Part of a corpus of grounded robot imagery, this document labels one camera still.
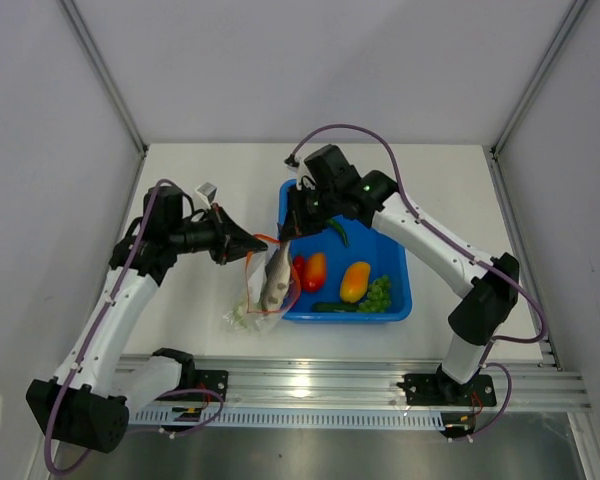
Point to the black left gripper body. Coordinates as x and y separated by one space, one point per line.
198 236

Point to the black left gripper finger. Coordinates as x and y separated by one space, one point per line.
236 238
238 249

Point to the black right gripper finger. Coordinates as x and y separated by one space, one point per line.
309 223
291 210

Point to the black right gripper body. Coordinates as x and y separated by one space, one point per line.
322 202

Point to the clear zip top bag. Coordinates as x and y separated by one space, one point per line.
254 279

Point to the grey fish toy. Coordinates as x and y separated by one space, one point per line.
278 272

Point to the white cauliflower toy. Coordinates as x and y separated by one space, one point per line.
244 315

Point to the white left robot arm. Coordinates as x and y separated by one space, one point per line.
81 404

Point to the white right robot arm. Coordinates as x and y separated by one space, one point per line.
487 288

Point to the green chili pepper toy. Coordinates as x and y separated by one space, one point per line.
340 230

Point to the red chili pepper toy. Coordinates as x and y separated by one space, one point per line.
298 265

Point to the blue plastic bin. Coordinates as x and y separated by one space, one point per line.
385 257

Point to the yellow orange mango toy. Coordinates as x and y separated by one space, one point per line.
355 281

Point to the dark green cucumber toy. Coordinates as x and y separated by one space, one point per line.
334 307

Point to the green grapes toy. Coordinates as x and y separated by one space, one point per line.
377 299

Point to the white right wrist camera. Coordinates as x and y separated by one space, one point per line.
299 172

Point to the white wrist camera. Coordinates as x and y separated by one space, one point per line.
206 193
299 172

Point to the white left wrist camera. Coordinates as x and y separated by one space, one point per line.
206 193

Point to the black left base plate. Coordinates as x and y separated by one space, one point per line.
213 380

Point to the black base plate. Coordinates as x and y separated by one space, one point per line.
436 389
213 380

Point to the white slotted cable duct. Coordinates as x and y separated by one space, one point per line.
393 419

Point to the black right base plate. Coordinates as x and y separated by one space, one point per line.
436 389

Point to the left aluminium frame post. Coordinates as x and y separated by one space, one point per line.
98 64

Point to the aluminium frame post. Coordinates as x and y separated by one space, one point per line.
559 40
98 64

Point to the right aluminium frame post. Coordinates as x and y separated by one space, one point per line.
559 40

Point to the aluminium mounting rail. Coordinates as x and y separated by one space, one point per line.
372 384

